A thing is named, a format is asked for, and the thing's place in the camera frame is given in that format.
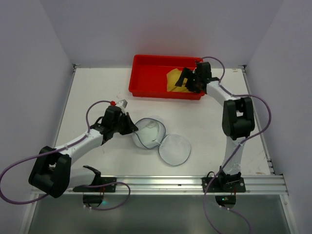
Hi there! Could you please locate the yellow bra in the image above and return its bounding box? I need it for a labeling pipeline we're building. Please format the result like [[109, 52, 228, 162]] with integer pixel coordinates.
[[166, 68, 190, 93]]

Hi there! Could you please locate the white mesh laundry bag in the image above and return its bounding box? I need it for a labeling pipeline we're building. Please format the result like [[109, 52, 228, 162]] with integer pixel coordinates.
[[132, 116, 192, 167]]

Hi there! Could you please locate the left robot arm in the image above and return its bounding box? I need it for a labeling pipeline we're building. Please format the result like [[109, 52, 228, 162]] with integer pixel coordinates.
[[28, 103, 138, 198]]

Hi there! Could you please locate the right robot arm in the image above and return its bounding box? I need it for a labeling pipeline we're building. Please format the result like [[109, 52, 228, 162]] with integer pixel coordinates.
[[176, 62, 255, 193]]

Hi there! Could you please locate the red plastic tray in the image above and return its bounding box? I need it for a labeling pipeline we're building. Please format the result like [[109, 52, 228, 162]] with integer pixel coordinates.
[[128, 55, 204, 100]]

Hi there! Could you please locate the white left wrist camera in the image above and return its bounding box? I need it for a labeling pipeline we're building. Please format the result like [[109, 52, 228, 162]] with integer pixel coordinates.
[[116, 99, 128, 109]]

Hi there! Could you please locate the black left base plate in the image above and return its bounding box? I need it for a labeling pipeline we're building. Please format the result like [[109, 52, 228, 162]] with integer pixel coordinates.
[[73, 176, 117, 194]]

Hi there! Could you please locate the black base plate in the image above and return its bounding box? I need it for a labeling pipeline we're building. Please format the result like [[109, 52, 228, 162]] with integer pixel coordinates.
[[73, 176, 117, 194], [201, 176, 246, 193]]

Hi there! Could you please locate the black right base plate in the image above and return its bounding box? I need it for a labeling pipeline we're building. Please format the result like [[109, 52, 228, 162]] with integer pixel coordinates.
[[201, 176, 246, 193]]

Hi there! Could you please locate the aluminium frame rail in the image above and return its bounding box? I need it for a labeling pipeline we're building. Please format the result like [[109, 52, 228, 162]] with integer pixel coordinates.
[[60, 175, 288, 195]]

